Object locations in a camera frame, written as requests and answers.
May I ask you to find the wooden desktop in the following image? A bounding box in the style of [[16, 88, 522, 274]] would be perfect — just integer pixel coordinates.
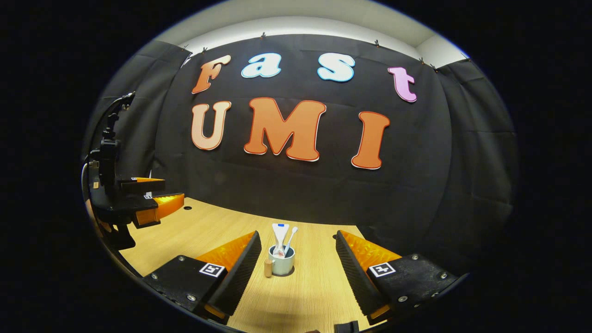
[[118, 197, 403, 333]]

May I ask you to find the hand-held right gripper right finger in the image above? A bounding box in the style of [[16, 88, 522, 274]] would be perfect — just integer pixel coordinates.
[[335, 230, 458, 324]]

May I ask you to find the white toothbrush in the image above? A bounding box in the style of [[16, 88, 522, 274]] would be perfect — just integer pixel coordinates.
[[283, 227, 299, 256]]

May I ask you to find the black backdrop cloth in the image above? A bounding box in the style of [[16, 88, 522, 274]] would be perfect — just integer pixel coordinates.
[[82, 33, 518, 278]]

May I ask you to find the white cup with wooden handle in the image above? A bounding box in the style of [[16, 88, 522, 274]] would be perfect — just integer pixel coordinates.
[[264, 244, 296, 278]]

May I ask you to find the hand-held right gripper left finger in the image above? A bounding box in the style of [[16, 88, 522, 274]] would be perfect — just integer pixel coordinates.
[[143, 230, 262, 324]]

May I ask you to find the white toothpaste tube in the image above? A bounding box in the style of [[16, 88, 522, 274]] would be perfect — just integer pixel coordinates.
[[272, 223, 290, 258]]

